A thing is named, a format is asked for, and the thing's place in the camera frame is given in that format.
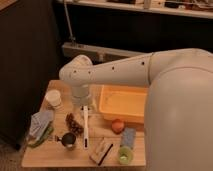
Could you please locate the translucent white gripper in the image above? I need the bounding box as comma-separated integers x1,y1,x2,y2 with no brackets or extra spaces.
71,85,92,107

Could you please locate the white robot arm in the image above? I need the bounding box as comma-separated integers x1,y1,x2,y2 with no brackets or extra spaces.
59,48,213,171

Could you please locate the yellow plastic tray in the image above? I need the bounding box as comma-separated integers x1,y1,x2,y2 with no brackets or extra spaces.
99,85,148,123

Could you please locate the wooden block brush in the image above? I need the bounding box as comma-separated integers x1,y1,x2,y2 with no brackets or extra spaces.
89,138,113,166

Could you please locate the white paper cup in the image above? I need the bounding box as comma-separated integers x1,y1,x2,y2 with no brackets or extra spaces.
45,89,62,109

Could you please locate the brown pine cone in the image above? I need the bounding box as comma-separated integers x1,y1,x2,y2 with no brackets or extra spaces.
66,113,84,136

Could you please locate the black metal measuring cup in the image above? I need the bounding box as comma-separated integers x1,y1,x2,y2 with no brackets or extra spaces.
55,132,76,149

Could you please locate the orange fruit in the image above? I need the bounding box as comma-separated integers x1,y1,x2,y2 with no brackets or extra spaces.
111,119,125,134

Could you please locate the grey folded cloth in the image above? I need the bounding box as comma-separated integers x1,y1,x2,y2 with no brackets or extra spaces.
29,110,54,140

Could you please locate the green small cup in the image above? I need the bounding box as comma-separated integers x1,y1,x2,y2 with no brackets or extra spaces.
118,146,133,165

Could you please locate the grey metal floor rail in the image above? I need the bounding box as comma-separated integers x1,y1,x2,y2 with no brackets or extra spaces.
62,42,142,62

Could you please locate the white wall shelf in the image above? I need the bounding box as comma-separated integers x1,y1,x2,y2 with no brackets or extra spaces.
56,0,213,19

